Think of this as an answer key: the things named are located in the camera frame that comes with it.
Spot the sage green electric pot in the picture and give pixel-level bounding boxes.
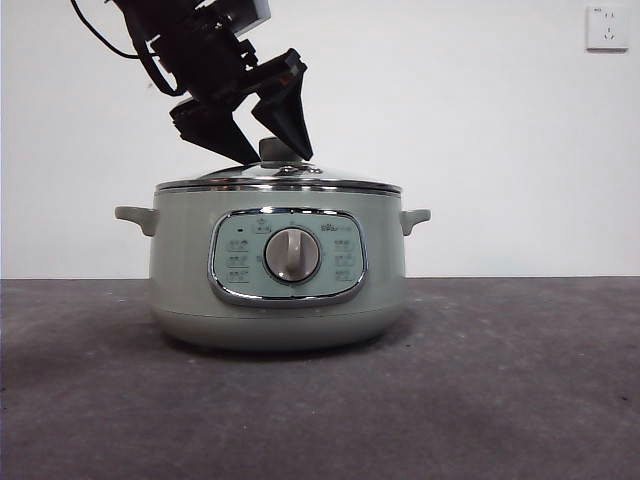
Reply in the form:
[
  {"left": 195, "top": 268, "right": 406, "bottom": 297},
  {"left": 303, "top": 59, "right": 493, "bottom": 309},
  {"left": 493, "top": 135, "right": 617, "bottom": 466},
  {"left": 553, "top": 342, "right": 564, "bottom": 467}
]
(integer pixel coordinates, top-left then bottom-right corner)
[{"left": 113, "top": 191, "right": 432, "bottom": 351}]

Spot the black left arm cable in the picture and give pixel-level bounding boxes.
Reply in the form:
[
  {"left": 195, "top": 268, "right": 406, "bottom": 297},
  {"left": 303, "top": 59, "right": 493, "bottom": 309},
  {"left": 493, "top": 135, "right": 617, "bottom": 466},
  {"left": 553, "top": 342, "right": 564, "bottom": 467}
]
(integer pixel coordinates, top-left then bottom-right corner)
[{"left": 69, "top": 0, "right": 179, "bottom": 94}]

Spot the white wall socket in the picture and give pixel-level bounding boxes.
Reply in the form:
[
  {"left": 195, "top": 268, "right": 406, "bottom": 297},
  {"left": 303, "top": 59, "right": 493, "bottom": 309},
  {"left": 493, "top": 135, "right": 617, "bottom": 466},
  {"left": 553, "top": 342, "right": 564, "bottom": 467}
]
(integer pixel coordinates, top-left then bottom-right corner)
[{"left": 584, "top": 5, "right": 630, "bottom": 53}]

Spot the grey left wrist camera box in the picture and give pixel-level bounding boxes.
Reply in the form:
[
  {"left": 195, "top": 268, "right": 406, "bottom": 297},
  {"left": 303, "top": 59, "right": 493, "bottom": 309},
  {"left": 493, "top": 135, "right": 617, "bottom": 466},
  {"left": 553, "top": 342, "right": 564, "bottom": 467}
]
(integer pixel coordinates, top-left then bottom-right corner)
[{"left": 214, "top": 0, "right": 273, "bottom": 36}]

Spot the glass lid with green knob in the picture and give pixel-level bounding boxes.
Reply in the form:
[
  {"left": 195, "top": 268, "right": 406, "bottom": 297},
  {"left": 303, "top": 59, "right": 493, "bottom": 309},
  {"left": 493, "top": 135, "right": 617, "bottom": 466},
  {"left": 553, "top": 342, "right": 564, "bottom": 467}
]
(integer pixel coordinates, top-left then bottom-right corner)
[{"left": 154, "top": 137, "right": 402, "bottom": 194}]

